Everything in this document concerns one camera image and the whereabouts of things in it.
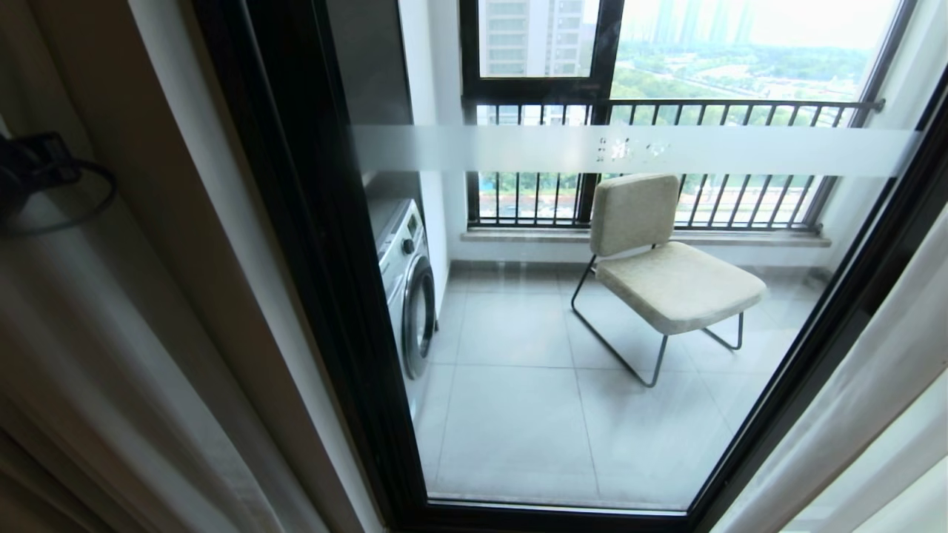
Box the black framed glass sliding door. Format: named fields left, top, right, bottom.
left=194, top=0, right=948, bottom=533

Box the black framed balcony window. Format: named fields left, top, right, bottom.
left=458, top=0, right=924, bottom=235

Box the black metal balcony railing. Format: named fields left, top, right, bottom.
left=465, top=98, right=887, bottom=229

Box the grey stone window sill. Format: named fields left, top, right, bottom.
left=461, top=227, right=832, bottom=248

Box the white front-load washing machine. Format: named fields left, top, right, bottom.
left=368, top=196, right=438, bottom=419

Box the dark grey tall cabinet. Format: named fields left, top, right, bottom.
left=326, top=0, right=424, bottom=202

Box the beige curtain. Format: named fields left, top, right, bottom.
left=0, top=0, right=330, bottom=533

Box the white sheer curtain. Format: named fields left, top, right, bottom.
left=710, top=204, right=948, bottom=533

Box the beige cushioned metal-frame chair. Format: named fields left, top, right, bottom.
left=570, top=173, right=769, bottom=389

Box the black cable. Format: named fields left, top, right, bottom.
left=0, top=161, right=118, bottom=239

